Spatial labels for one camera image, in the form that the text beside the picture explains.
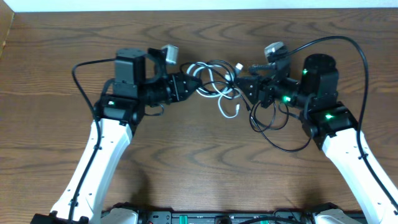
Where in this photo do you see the white cable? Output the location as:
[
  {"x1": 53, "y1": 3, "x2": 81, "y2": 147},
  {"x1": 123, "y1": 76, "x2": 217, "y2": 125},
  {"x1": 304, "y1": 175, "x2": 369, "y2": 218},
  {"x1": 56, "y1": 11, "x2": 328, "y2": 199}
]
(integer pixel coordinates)
[{"x1": 185, "y1": 61, "x2": 244, "y2": 119}]

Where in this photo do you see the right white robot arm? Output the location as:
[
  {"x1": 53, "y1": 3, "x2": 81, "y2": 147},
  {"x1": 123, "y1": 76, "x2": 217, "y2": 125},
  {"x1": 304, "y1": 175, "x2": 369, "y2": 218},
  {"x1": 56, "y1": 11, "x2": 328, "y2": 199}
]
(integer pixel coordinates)
[{"x1": 236, "y1": 54, "x2": 397, "y2": 223}]

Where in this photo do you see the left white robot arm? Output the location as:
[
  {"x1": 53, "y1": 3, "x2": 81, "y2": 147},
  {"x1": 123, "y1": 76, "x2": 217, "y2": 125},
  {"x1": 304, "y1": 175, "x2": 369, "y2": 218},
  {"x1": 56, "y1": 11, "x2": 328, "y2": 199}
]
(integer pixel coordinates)
[{"x1": 32, "y1": 45, "x2": 202, "y2": 223}]

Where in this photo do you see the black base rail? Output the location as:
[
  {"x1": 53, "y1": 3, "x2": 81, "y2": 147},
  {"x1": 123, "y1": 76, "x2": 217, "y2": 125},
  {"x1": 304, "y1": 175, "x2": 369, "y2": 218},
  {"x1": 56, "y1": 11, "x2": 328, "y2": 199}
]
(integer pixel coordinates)
[{"x1": 102, "y1": 203, "x2": 368, "y2": 224}]

